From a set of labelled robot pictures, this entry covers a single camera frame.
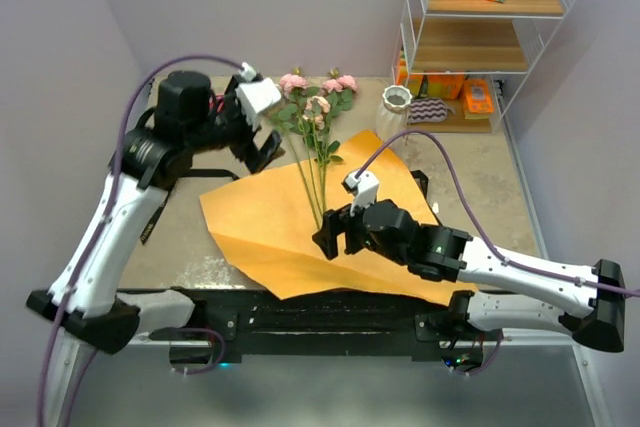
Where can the white wire shelf rack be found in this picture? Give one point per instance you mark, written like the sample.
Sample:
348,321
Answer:
499,42

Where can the white faceted ceramic vase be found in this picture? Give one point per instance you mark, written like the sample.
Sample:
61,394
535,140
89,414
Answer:
392,114

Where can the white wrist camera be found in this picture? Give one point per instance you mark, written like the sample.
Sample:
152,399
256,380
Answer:
257,99
363,186

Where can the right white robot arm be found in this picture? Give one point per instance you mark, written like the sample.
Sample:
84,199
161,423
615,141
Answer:
584,302

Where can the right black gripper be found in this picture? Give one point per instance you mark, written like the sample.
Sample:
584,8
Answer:
334,223

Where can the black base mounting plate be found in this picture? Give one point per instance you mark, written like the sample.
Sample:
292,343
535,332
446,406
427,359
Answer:
333,324

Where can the artificial rose bouquet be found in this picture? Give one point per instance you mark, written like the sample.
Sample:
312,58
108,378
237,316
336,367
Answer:
305,120

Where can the black ribbon with gold text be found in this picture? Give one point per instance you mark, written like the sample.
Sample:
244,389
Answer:
420,178

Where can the orange box bottom shelf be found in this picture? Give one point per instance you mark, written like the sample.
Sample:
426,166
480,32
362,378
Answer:
443,86

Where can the aluminium rail frame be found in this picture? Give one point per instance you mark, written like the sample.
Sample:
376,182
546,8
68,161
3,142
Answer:
523,378

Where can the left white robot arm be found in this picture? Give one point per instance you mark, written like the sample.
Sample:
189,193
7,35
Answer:
187,119

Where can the striped purple grey sleep mask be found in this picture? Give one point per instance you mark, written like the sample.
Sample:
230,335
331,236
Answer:
429,110

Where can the orange paper flower wrap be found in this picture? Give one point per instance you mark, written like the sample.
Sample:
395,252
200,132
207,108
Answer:
263,226

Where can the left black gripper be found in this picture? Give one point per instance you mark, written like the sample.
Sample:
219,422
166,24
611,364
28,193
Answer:
247,150

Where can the yellow orange packet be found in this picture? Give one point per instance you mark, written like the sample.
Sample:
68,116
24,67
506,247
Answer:
476,99

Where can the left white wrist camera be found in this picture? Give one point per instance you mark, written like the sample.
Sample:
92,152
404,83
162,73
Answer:
257,99

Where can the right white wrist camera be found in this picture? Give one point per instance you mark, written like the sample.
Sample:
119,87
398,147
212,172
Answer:
363,186

